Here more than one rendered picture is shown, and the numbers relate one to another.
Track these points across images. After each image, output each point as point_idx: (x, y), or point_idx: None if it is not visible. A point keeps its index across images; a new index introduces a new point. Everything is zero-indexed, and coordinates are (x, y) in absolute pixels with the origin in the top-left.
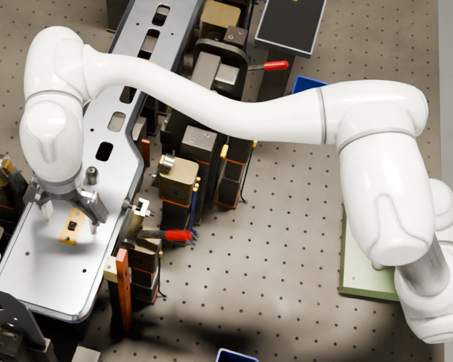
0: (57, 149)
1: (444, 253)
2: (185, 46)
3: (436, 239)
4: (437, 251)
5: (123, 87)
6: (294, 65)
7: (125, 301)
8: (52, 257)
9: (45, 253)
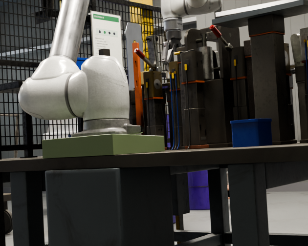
0: None
1: (65, 58)
2: None
3: (65, 2)
4: (61, 10)
5: None
6: (302, 143)
7: (135, 94)
8: (165, 87)
9: (168, 87)
